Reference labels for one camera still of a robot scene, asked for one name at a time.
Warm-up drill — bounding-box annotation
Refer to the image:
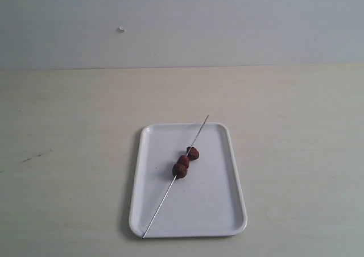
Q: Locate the white rectangular plastic tray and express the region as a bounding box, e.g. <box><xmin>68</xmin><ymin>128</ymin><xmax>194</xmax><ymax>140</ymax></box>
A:
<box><xmin>129</xmin><ymin>122</ymin><xmax>247</xmax><ymax>238</ymax></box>

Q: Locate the thin metal skewer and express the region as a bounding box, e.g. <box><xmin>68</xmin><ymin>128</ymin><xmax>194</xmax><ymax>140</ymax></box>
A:
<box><xmin>142</xmin><ymin>114</ymin><xmax>210</xmax><ymax>239</ymax></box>

